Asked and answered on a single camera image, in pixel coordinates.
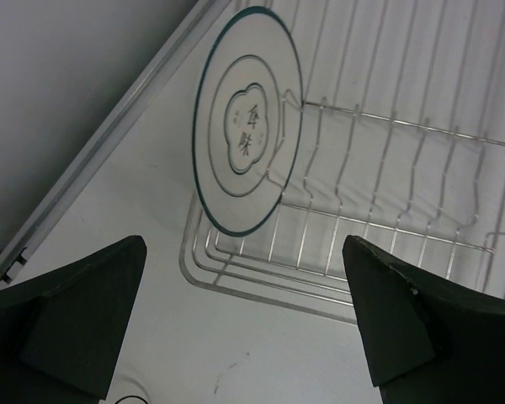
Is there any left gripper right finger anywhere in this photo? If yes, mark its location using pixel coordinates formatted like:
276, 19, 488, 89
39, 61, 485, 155
342, 236, 505, 403

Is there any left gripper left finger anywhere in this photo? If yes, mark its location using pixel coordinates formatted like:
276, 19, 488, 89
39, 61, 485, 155
0, 236, 146, 403

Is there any white plate green rim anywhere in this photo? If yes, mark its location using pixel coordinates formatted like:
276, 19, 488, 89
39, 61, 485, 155
191, 6, 303, 237

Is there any white floral plate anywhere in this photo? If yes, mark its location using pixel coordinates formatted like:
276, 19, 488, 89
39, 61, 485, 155
114, 395, 149, 404

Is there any wire dish rack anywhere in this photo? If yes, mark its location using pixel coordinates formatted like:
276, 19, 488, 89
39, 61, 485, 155
180, 1, 505, 322

